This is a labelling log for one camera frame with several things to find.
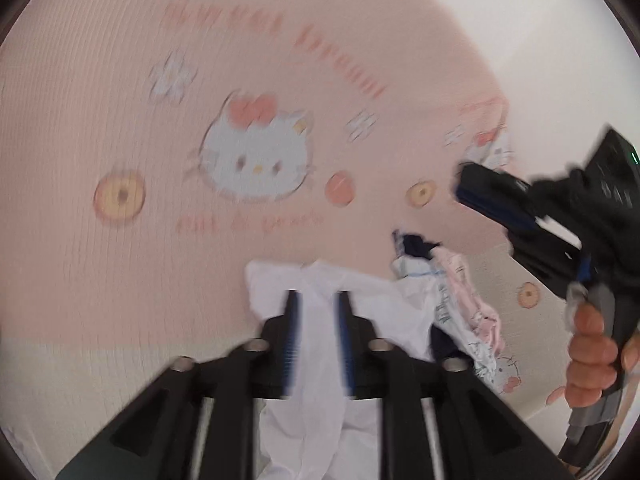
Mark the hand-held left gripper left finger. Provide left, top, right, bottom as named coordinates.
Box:
left=55, top=290, right=302, bottom=480

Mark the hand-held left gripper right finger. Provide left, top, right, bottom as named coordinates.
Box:
left=336, top=290, right=576, bottom=480

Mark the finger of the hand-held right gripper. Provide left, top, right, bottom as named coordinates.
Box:
left=507, top=221, right=585, bottom=288
left=454, top=160, right=541, bottom=233

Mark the white navy-trimmed t-shirt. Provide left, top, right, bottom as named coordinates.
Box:
left=245, top=259, right=436, bottom=480

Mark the person's right hand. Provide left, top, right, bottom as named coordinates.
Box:
left=565, top=304, right=640, bottom=409

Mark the pink printed garment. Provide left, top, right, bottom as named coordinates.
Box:
left=435, top=247, right=506, bottom=356

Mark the white cartoon print garment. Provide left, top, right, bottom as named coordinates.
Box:
left=392, top=232, right=501, bottom=391

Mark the pink cat print sofa cover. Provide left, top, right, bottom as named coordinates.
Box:
left=0, top=0, right=640, bottom=480

